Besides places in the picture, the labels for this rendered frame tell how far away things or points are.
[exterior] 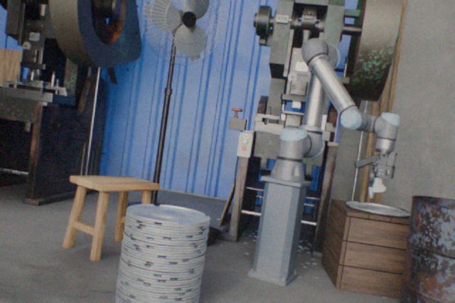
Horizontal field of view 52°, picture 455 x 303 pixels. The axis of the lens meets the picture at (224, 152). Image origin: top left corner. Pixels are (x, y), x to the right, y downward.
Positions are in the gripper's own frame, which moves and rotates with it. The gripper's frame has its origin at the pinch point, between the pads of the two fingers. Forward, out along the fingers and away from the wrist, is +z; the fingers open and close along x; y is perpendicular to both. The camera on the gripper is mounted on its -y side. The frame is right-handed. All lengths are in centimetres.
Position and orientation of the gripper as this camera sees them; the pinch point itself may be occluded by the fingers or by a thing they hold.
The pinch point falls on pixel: (370, 194)
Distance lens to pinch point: 210.4
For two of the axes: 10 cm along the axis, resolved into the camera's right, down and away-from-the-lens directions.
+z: -1.6, 9.8, 1.0
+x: 5.2, -0.1, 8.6
